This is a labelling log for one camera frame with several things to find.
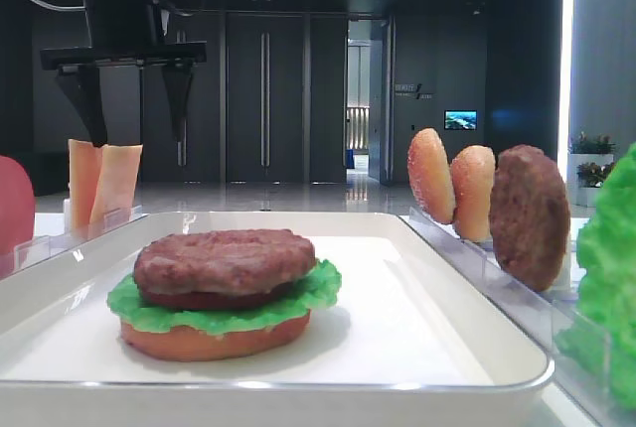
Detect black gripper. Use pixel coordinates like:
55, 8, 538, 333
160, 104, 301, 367
40, 0, 207, 147

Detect orange cheese slice front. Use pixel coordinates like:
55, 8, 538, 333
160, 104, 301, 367
89, 145, 143, 223

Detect orange cheese slice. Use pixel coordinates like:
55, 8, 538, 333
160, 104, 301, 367
89, 145, 143, 223
68, 139, 102, 230

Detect orange cheese slice rear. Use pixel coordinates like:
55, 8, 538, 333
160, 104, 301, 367
68, 139, 102, 230

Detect red tomato slice standing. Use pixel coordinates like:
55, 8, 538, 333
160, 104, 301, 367
0, 156, 36, 256

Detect brown meat patty on burger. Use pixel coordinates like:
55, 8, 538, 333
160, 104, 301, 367
133, 229, 317, 296

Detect green lettuce leaf on burger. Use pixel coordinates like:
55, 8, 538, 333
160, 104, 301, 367
106, 259, 342, 336

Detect brown meat patty standing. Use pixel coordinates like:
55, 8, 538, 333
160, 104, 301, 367
489, 145, 570, 292

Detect green lettuce leaf standing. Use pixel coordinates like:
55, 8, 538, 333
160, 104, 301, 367
556, 146, 635, 410

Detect dark double doors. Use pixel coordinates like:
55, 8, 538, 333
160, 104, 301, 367
139, 13, 348, 183

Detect bottom bun slice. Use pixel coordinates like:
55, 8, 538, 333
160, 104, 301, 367
120, 312, 311, 362

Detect far bun slice standing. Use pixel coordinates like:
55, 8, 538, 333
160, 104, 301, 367
407, 128, 456, 224

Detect bun slice standing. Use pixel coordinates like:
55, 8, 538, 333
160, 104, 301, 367
450, 145, 495, 242
407, 128, 456, 224

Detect near bun slice standing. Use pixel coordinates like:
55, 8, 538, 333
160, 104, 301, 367
450, 145, 495, 242

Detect white rectangular tray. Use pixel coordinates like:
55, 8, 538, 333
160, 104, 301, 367
1, 213, 555, 426

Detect potted plants white planter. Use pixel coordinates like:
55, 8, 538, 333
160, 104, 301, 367
567, 132, 615, 208

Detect clear acrylic left rail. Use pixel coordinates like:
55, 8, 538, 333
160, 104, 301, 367
1, 206, 143, 279

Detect clear acrylic rail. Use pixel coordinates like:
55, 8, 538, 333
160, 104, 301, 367
406, 208, 635, 426
1, 206, 143, 279

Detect wall display screen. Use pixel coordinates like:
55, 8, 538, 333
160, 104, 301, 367
444, 110, 477, 131

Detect clear acrylic right rail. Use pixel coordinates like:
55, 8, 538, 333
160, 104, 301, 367
406, 208, 635, 426

